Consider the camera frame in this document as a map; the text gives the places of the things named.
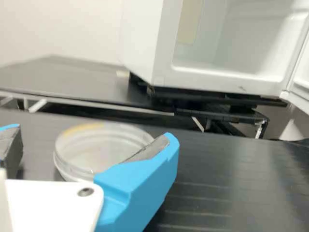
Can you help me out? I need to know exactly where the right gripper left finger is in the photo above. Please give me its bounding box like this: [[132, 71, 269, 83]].
[[0, 123, 24, 177]]

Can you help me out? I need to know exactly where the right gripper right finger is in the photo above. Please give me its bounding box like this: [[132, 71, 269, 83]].
[[94, 132, 181, 232]]

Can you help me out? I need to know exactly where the petri dish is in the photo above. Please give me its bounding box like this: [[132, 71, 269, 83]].
[[53, 122, 155, 183]]

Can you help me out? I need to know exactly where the black platform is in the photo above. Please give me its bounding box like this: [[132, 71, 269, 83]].
[[0, 110, 309, 232], [0, 56, 175, 117]]

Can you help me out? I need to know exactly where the black tray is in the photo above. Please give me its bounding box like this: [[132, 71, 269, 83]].
[[136, 81, 289, 109]]

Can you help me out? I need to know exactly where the white incubator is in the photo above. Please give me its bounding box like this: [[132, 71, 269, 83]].
[[117, 0, 309, 98]]

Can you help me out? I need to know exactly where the incubator door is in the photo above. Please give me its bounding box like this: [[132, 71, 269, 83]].
[[279, 14, 309, 141]]

